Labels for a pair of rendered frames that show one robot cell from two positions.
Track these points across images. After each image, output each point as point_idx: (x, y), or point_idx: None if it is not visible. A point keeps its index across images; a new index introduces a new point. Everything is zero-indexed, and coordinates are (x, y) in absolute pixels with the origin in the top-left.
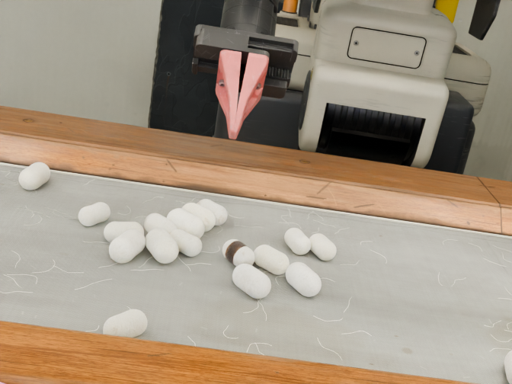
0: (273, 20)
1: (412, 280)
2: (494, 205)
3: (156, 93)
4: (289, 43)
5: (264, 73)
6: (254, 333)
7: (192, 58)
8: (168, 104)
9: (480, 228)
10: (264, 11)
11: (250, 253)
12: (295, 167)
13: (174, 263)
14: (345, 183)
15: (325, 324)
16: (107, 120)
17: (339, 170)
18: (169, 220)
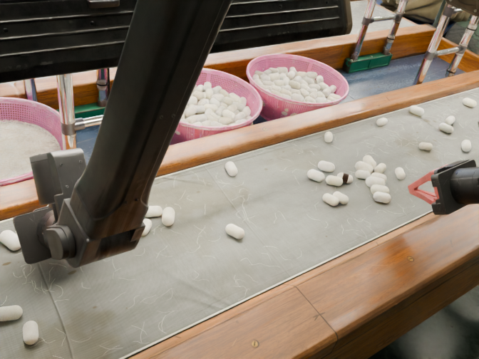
0: (470, 179)
1: (290, 208)
2: (298, 285)
3: None
4: (438, 173)
5: (430, 180)
6: (306, 155)
7: None
8: None
9: (294, 278)
10: (473, 171)
11: (339, 173)
12: (403, 246)
13: (356, 171)
14: (372, 248)
15: (294, 168)
16: None
17: (389, 261)
18: (376, 174)
